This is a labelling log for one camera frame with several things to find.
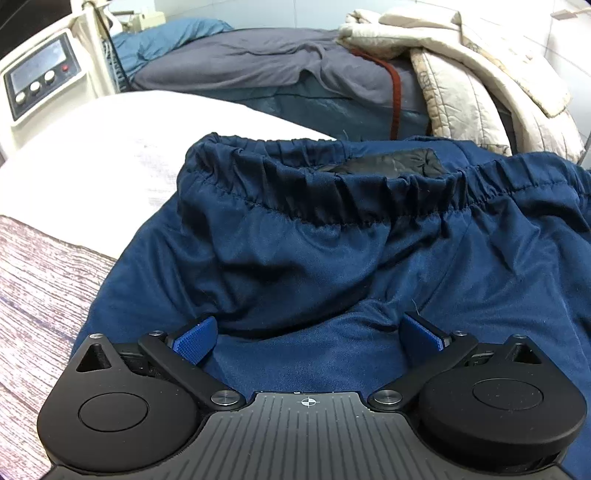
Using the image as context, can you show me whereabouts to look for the white machine with control panel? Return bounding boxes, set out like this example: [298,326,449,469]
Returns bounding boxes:
[0,0,122,160]

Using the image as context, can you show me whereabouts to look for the beige box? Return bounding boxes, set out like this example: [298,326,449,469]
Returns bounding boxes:
[128,8,168,32]

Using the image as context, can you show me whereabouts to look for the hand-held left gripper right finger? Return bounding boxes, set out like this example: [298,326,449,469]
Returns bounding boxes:
[368,311,549,411]

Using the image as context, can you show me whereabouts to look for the red-brown strap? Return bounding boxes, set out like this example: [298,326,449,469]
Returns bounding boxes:
[348,46,403,139]

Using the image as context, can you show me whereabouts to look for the black cable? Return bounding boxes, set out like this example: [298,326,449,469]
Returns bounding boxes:
[93,4,136,92]

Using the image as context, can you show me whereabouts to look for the beige quilt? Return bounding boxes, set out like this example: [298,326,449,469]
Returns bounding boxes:
[337,8,585,164]

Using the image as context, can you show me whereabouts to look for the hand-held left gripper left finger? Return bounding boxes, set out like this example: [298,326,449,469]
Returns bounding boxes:
[71,316,242,411]

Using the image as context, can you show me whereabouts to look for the teal pillow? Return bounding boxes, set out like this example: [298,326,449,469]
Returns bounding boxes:
[113,18,234,79]

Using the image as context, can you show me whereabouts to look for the navy blue pants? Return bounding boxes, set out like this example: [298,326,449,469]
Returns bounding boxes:
[69,133,591,462]

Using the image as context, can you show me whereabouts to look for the grey bed sheet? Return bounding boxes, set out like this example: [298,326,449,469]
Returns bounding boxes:
[131,28,428,116]

